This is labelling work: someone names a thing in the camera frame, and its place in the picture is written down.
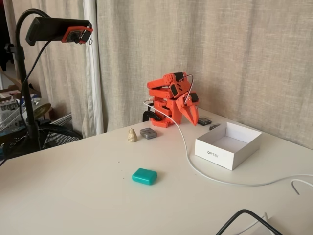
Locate orange gripper black servo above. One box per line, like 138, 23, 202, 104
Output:
176, 91, 200, 127

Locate camera on black stand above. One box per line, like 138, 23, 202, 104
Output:
3, 0, 105, 138

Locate white cardboard box bin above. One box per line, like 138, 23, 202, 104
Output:
194, 121, 263, 171

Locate arm servo wire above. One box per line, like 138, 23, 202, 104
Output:
180, 74, 195, 105

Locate black table clamp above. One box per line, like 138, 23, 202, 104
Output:
142, 110, 163, 122

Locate black floor fan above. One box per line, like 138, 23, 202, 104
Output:
0, 121, 84, 160

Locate brown cardboard box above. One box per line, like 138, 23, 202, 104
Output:
0, 70, 41, 99

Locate orange camera mount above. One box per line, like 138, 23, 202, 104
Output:
61, 27, 93, 45

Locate brass coloured lamp shade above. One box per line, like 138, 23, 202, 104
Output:
31, 97, 52, 118

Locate long white cable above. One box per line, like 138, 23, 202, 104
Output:
142, 99, 313, 187

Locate white slatted rack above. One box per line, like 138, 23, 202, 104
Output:
48, 112, 73, 127

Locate grey small plastic case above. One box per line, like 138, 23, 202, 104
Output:
139, 127, 157, 140

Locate black gooseneck stand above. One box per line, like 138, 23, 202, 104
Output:
4, 8, 52, 152

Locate beige small figurine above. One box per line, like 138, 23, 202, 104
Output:
127, 127, 138, 143

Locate black camera cable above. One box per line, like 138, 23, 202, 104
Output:
19, 40, 51, 128

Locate beige wide curtain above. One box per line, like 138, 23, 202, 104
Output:
96, 0, 313, 150

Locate teal green rounded cube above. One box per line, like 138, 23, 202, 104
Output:
132, 167, 157, 186

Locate black thick cable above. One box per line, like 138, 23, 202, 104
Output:
215, 209, 284, 235

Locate black phone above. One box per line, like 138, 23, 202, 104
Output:
25, 17, 93, 46

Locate short white cable end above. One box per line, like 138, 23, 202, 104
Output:
291, 179, 313, 195

